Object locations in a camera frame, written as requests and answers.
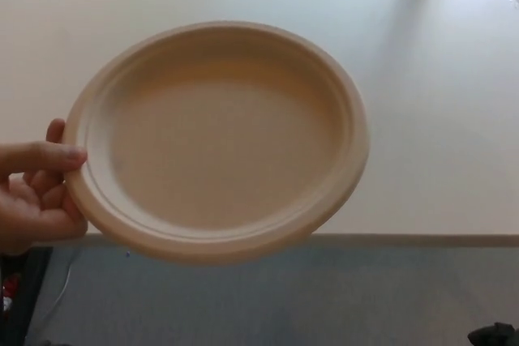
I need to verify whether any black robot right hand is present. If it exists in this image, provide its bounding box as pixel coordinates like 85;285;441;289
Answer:
466;321;519;346

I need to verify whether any beige paper plate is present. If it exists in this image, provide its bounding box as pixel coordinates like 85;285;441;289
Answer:
62;19;371;267

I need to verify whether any person's bare hand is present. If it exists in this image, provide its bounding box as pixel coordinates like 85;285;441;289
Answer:
0;117;89;257

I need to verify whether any black bag with red print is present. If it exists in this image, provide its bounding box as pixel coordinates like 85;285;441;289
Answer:
0;246;54;346

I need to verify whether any thin white cable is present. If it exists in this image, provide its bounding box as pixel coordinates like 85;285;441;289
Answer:
47;257;76;323

